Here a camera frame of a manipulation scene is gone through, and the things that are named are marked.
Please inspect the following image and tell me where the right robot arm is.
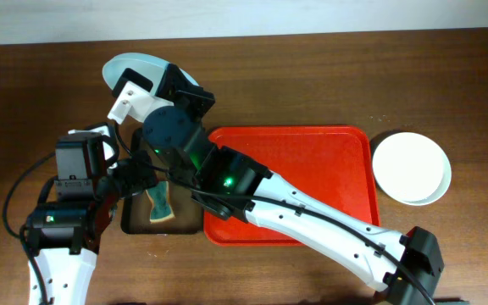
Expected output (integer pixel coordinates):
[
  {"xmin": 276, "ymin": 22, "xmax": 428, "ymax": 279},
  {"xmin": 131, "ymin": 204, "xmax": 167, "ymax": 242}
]
[{"xmin": 142, "ymin": 64, "xmax": 444, "ymax": 304}]

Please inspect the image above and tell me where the black rectangular water tray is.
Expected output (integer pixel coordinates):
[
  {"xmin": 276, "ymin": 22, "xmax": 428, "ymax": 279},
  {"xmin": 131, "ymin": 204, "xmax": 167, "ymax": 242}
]
[{"xmin": 120, "ymin": 171, "xmax": 203, "ymax": 235}]

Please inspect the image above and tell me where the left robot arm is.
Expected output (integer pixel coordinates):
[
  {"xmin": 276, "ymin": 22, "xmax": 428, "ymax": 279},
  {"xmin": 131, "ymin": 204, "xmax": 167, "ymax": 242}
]
[{"xmin": 19, "ymin": 131, "xmax": 158, "ymax": 304}]

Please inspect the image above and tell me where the white plate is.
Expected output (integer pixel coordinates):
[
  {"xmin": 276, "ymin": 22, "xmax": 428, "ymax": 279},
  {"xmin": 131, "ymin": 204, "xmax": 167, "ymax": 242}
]
[{"xmin": 372, "ymin": 132, "xmax": 452, "ymax": 206}]

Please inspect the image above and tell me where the light blue plate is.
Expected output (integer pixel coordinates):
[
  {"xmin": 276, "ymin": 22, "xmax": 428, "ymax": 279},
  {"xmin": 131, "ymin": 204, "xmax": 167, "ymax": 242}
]
[{"xmin": 102, "ymin": 53, "xmax": 199, "ymax": 94}]

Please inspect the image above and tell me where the red plastic tray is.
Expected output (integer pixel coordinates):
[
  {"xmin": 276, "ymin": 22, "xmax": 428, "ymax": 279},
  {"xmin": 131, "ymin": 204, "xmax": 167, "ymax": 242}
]
[{"xmin": 208, "ymin": 125, "xmax": 380, "ymax": 226}]

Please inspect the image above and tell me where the mint green plate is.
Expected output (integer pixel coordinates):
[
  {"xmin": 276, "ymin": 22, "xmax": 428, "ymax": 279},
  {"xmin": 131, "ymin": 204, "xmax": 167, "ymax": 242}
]
[{"xmin": 374, "ymin": 160, "xmax": 452, "ymax": 207}]

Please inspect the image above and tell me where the green and yellow sponge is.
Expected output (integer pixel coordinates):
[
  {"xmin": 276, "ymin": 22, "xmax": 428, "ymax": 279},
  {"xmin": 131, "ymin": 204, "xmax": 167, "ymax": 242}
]
[{"xmin": 146, "ymin": 181, "xmax": 175, "ymax": 224}]

